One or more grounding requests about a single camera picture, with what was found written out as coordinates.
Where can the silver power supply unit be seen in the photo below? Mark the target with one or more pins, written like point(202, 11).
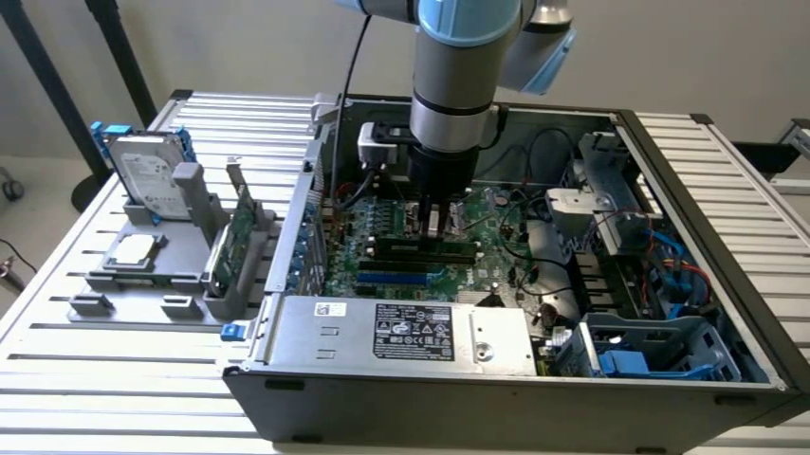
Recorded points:
point(400, 334)

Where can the black chair caster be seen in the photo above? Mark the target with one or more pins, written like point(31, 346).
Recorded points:
point(13, 188)

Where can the grey parts rack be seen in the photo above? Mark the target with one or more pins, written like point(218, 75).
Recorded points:
point(174, 265)

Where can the black tripod stand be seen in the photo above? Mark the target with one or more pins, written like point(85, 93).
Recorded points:
point(82, 95)

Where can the silver hard disk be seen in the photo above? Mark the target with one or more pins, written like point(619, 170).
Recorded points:
point(149, 176)

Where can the grey metal disk bay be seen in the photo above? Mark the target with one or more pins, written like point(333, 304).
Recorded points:
point(659, 346)

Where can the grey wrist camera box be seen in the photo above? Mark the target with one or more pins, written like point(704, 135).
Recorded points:
point(377, 142)

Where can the silver CPU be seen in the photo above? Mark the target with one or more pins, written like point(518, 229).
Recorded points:
point(135, 251)

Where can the green graphics card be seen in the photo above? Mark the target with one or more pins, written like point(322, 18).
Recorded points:
point(233, 239)

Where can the black RAM slot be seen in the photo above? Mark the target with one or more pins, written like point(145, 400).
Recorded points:
point(418, 259)

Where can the blue case latch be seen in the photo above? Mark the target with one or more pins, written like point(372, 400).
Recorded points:
point(233, 331)

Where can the silver CPU socket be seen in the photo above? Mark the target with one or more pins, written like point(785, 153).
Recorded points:
point(434, 223)

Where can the blue expansion slot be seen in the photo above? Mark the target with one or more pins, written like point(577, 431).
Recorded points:
point(396, 278)

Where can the grey drive cage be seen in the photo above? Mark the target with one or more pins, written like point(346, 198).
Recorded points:
point(611, 189)

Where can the green RAM stick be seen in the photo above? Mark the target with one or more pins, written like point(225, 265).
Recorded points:
point(425, 245)

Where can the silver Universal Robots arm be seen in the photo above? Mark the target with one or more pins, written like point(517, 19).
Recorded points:
point(450, 71)

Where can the black expansion slot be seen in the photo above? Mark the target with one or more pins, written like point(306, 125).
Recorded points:
point(374, 291)

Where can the open black PC case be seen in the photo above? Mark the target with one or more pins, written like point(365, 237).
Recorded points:
point(506, 294)

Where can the blue plastic disk bracket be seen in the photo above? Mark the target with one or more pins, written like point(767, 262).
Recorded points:
point(624, 364)

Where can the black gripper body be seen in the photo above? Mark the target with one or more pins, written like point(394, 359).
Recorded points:
point(442, 168)

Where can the green motherboard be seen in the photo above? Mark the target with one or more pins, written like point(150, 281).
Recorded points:
point(430, 251)

